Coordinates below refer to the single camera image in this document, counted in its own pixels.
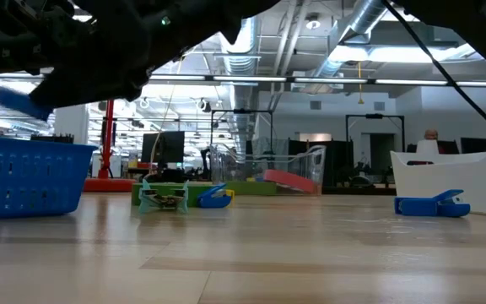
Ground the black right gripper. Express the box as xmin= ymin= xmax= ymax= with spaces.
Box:
xmin=30 ymin=0 xmax=155 ymax=110

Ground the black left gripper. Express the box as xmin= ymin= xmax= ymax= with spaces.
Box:
xmin=0 ymin=31 xmax=44 ymax=92

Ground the blue mini stapler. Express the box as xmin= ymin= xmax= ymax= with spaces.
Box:
xmin=0 ymin=85 xmax=55 ymax=122
xmin=197 ymin=182 xmax=232 ymax=209
xmin=393 ymin=189 xmax=472 ymax=219

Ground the pink tape roll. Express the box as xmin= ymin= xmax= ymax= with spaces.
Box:
xmin=262 ymin=169 xmax=316 ymax=195

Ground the teal staple remover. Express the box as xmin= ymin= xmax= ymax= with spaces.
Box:
xmin=138 ymin=178 xmax=190 ymax=215

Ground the white column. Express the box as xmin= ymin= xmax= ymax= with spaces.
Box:
xmin=54 ymin=104 xmax=90 ymax=145

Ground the blue plastic basket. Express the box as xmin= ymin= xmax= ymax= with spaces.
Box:
xmin=0 ymin=134 xmax=97 ymax=221

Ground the long ceiling light strip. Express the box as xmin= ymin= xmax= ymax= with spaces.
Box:
xmin=148 ymin=74 xmax=486 ymax=89

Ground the clear plastic container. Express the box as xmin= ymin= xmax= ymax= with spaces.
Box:
xmin=208 ymin=142 xmax=327 ymax=197

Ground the white chair back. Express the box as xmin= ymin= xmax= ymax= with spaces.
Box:
xmin=414 ymin=139 xmax=440 ymax=155

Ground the white plastic tray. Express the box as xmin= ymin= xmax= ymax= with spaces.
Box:
xmin=389 ymin=133 xmax=486 ymax=219

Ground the silver ceiling duct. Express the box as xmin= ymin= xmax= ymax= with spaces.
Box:
xmin=310 ymin=0 xmax=398 ymax=81
xmin=213 ymin=16 xmax=263 ymax=144

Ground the yellow hanging cord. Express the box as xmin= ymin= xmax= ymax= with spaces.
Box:
xmin=355 ymin=61 xmax=365 ymax=106

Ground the black metal stand frame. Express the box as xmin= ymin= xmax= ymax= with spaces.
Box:
xmin=346 ymin=113 xmax=406 ymax=195

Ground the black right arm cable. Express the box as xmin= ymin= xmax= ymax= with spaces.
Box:
xmin=381 ymin=0 xmax=486 ymax=137

